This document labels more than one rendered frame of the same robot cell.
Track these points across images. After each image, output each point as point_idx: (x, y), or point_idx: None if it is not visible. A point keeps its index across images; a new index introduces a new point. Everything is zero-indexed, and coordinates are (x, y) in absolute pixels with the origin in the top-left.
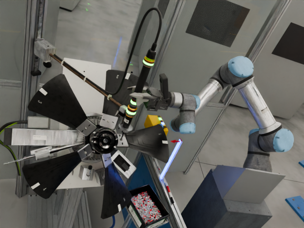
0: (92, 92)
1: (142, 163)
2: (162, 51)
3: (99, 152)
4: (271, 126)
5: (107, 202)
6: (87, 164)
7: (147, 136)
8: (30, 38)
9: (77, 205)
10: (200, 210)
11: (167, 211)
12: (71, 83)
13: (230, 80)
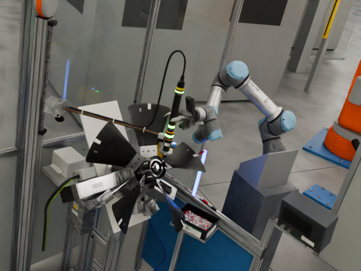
0: None
1: None
2: (143, 69)
3: (156, 178)
4: (276, 112)
5: (175, 219)
6: None
7: (180, 155)
8: (39, 98)
9: (120, 255)
10: (237, 213)
11: (216, 216)
12: (92, 129)
13: (232, 83)
